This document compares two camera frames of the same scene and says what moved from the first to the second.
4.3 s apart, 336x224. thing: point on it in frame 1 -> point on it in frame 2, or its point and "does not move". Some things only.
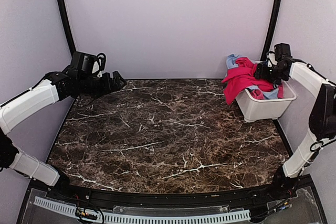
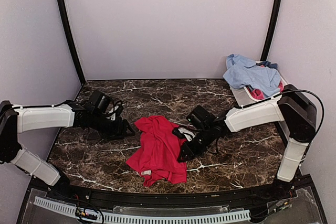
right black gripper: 261,73 -> 190,151
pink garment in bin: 257,94 does not move
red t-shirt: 239,78 -> 156,154
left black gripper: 116,86 -> 119,131
